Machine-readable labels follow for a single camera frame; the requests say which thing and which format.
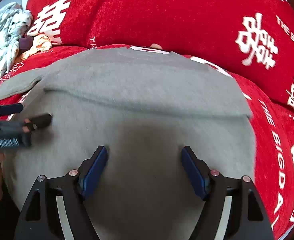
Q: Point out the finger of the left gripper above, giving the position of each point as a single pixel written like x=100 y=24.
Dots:
x=6 y=110
x=38 y=122

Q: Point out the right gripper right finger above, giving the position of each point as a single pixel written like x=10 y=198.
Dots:
x=247 y=218

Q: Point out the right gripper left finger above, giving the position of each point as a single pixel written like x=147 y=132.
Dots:
x=39 y=217

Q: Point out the grey knit garment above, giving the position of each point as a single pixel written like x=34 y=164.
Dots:
x=137 y=119

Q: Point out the dark purple cloth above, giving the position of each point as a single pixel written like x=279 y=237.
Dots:
x=25 y=43

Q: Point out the orange cloth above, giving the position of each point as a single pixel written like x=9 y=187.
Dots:
x=41 y=43

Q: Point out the white green patterned cloth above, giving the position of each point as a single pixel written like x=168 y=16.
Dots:
x=14 y=22

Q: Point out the red wedding bed cover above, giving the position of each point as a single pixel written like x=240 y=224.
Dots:
x=274 y=142

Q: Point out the red wedding pillow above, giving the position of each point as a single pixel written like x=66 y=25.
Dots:
x=252 y=38

